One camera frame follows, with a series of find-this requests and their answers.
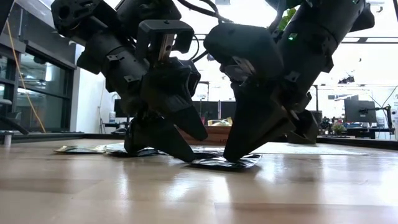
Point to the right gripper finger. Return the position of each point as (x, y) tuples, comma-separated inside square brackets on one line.
[(306, 130), (255, 124)]

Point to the silver cylindrical post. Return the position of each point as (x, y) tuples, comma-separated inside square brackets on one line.
[(7, 140)]

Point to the foil packets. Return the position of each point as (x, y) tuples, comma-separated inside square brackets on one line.
[(113, 148)]

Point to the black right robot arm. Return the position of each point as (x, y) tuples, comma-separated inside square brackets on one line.
[(357, 15)]

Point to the small background plant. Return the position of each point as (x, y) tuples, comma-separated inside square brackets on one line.
[(339, 129)]

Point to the white bottle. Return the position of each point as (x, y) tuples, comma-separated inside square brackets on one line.
[(112, 117)]

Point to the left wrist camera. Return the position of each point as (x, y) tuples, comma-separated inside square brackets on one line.
[(149, 28)]

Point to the black computer monitor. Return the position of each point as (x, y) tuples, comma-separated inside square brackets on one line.
[(360, 110), (119, 109)]

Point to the wooden three-compartment tray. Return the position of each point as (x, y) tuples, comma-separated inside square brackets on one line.
[(217, 137)]

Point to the green potted plant black pot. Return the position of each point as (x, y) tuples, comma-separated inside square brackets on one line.
[(289, 18)]

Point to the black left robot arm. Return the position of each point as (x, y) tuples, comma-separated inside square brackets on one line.
[(81, 15)]

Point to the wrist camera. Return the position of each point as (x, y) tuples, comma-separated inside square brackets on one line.
[(149, 28), (242, 43)]

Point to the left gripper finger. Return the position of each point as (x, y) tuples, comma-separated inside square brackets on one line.
[(155, 137), (191, 123)]

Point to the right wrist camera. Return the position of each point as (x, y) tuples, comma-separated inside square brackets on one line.
[(242, 43)]

